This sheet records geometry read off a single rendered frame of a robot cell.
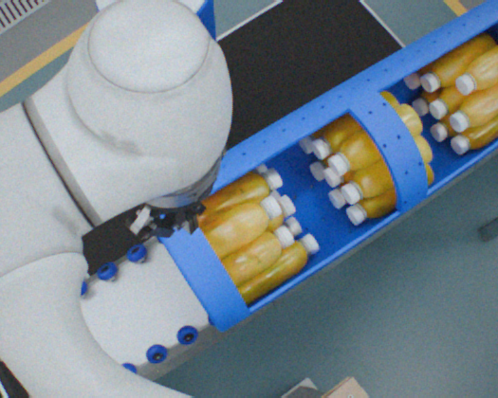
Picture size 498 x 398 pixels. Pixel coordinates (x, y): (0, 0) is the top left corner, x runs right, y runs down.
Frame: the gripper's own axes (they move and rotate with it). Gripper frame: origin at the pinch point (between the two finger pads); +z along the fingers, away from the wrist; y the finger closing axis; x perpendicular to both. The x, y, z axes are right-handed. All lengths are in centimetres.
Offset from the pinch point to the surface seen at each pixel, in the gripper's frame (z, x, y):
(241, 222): 32.9, -1.0, 10.5
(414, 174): 30, -19, 37
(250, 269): 38.2, -7.3, 6.1
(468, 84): 33, -16, 62
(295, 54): 134, 41, 93
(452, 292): 148, -63, 66
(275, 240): 38.2, -7.1, 13.1
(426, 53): 28, -6, 58
